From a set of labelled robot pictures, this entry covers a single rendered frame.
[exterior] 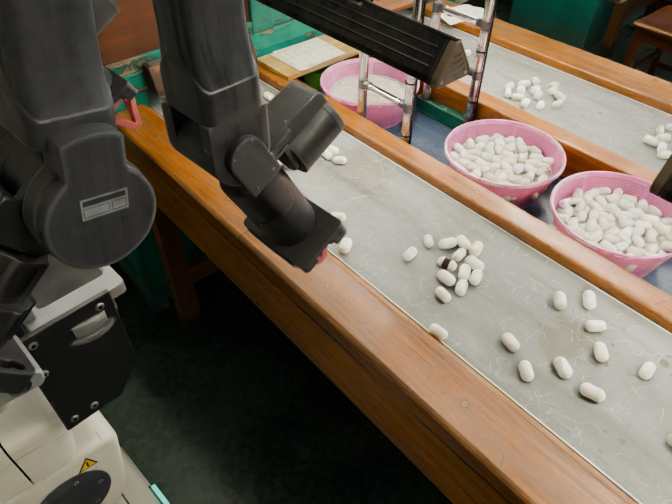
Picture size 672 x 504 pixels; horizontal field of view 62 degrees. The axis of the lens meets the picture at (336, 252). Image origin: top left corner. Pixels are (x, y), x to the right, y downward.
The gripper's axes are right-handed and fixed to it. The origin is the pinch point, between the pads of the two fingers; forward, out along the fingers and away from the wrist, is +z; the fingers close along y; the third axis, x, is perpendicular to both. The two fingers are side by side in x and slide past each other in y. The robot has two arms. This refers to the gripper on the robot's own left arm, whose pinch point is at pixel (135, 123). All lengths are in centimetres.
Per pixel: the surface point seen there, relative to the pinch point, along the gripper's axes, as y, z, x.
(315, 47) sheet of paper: 37, 54, -55
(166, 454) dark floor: 5, 81, 60
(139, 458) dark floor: 10, 78, 65
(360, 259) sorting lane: -29.4, 33.5, -7.8
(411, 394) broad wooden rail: -55, 24, 6
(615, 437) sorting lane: -79, 33, -7
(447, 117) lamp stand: -6, 65, -58
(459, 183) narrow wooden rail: -30, 45, -35
